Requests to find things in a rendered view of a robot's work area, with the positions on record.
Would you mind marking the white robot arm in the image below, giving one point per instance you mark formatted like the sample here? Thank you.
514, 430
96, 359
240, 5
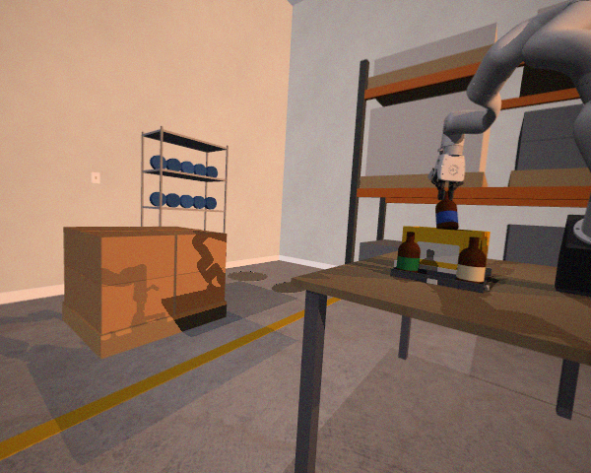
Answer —
552, 41

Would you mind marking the brown glass bottle with cream label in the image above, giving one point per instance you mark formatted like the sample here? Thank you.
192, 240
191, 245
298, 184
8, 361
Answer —
471, 263

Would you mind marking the brown bottle with green label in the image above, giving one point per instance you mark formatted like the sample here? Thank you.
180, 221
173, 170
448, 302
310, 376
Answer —
409, 254

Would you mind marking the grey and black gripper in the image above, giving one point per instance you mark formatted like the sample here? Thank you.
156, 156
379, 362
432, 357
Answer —
448, 167

